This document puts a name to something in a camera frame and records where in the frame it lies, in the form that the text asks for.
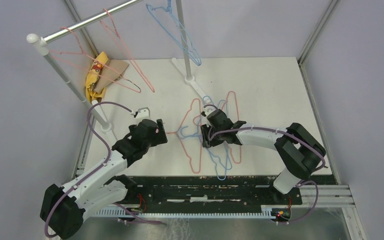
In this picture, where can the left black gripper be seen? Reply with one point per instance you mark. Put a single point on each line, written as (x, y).
(159, 137)

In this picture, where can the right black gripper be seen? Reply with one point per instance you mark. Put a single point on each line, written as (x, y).
(206, 143)

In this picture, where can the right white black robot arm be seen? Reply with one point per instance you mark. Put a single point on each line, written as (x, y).
(299, 151)

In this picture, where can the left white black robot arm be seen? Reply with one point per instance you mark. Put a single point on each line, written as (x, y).
(65, 208)

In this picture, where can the beige cloth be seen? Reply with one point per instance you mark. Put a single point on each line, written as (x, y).
(109, 74)

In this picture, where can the yellow patterned cloth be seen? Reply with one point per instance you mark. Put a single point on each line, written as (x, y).
(92, 77)

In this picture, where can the silver horizontal rack rod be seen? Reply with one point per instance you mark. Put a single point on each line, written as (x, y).
(89, 20)

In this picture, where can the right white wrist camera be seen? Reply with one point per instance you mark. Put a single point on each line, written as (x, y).
(208, 109)

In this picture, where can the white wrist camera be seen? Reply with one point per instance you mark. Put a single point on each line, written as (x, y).
(142, 113)
(208, 109)

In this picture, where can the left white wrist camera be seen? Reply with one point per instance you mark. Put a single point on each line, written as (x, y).
(142, 113)

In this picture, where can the blue wire hanger on table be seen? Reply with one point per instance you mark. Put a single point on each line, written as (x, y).
(190, 125)

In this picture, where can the rear white rack post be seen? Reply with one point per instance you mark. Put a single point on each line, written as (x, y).
(179, 8)

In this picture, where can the white rack post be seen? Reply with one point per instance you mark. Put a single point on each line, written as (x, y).
(41, 47)
(179, 8)

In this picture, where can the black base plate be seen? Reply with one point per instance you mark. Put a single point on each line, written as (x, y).
(208, 194)

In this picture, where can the white toothed cable duct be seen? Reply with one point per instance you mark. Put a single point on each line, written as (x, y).
(117, 212)

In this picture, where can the left white rack post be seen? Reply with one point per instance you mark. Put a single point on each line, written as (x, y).
(41, 47)

